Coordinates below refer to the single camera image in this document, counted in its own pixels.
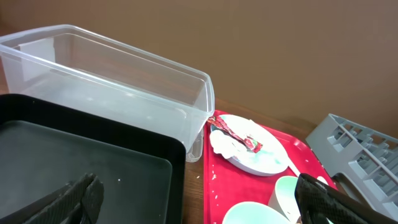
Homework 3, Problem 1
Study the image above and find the light blue bowl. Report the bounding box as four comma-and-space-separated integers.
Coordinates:
222, 202, 290, 224

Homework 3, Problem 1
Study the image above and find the grey dishwasher rack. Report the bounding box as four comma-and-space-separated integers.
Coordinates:
306, 114, 397, 220

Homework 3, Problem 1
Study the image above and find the black food waste tray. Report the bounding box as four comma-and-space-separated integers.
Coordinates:
1, 94, 185, 223

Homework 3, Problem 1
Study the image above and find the white napkin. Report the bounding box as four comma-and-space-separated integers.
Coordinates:
210, 130, 247, 159

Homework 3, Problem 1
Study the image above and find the clear plastic waste bin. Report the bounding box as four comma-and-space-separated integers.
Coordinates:
1, 24, 215, 162

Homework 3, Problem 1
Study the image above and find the red serving tray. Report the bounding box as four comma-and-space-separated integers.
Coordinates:
203, 124, 336, 224

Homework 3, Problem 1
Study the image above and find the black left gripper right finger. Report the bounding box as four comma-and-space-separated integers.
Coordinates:
294, 173, 397, 224

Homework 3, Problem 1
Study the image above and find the white plastic spoon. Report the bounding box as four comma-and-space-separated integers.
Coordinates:
287, 157, 329, 186

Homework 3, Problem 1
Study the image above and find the red snack wrapper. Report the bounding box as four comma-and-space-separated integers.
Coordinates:
207, 115, 263, 153

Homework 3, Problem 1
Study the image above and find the light blue plate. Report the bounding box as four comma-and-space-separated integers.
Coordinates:
210, 114, 288, 177

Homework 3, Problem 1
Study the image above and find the green bowl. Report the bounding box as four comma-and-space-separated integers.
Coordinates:
267, 176, 300, 223

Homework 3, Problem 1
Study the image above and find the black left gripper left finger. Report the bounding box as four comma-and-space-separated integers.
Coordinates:
1, 173, 104, 224

